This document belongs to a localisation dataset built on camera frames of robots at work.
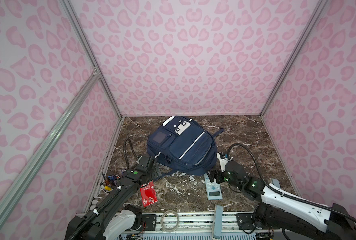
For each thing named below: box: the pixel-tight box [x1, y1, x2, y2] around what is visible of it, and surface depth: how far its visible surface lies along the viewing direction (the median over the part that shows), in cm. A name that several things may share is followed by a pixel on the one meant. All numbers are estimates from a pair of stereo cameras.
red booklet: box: [140, 180, 158, 208], surface depth 84 cm
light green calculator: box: [204, 173, 223, 201], surface depth 83 cm
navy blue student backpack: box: [146, 115, 225, 176], surface depth 90 cm
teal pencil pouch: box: [268, 177, 281, 189], surface depth 84 cm
